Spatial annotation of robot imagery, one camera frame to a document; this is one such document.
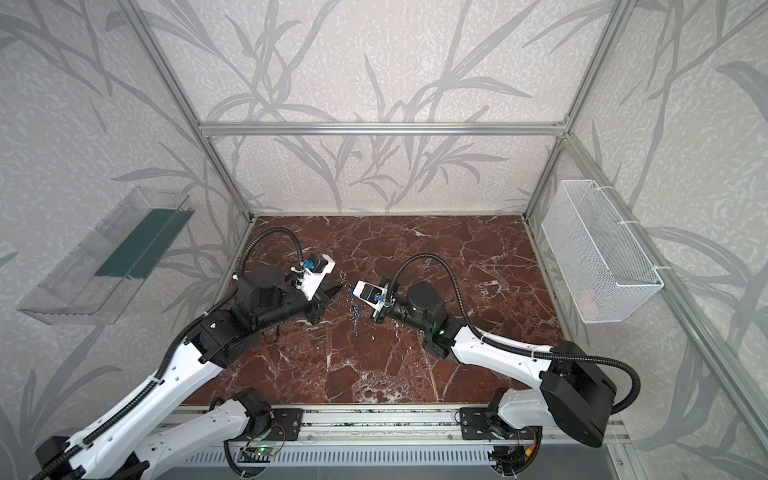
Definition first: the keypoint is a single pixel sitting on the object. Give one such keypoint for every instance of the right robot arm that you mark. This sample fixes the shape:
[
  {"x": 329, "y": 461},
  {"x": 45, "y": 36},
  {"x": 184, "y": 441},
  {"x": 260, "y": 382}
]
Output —
[{"x": 563, "y": 390}]

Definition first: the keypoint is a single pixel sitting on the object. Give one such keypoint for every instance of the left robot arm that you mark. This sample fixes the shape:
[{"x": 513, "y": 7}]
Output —
[{"x": 122, "y": 444}]

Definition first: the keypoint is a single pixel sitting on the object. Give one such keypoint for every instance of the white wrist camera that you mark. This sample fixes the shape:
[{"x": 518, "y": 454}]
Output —
[
  {"x": 372, "y": 295},
  {"x": 312, "y": 272}
]

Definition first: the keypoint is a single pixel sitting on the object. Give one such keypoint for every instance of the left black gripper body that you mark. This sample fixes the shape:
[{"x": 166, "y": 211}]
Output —
[{"x": 318, "y": 298}]

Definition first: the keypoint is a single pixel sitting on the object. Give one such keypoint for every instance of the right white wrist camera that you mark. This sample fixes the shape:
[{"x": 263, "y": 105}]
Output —
[{"x": 372, "y": 295}]

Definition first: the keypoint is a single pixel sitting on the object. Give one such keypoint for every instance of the white wire mesh basket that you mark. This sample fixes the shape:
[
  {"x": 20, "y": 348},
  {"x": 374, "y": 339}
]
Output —
[{"x": 607, "y": 273}]

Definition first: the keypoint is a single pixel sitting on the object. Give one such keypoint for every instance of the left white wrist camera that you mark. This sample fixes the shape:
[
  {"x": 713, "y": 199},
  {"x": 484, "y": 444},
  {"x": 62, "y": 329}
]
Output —
[{"x": 312, "y": 272}]

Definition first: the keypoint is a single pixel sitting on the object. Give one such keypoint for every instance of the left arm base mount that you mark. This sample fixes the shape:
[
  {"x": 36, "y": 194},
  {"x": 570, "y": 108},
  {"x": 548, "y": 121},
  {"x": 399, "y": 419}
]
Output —
[{"x": 285, "y": 425}]

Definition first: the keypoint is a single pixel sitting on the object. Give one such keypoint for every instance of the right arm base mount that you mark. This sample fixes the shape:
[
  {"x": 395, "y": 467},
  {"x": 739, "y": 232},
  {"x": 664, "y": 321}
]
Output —
[{"x": 477, "y": 424}]

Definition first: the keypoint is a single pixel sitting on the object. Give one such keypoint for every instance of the aluminium frame crossbar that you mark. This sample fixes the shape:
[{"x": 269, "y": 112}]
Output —
[{"x": 377, "y": 128}]

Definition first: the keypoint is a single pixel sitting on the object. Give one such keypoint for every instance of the green circuit board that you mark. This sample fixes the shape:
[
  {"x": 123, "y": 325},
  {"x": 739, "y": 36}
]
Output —
[{"x": 259, "y": 454}]

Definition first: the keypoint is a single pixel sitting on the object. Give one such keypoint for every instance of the aluminium front rail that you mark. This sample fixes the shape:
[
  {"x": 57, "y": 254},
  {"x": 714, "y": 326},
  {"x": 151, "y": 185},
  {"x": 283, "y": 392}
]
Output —
[{"x": 384, "y": 424}]

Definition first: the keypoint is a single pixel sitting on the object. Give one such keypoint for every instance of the clear plastic wall shelf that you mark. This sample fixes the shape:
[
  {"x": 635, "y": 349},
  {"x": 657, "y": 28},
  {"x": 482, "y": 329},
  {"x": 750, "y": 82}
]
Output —
[{"x": 95, "y": 283}]

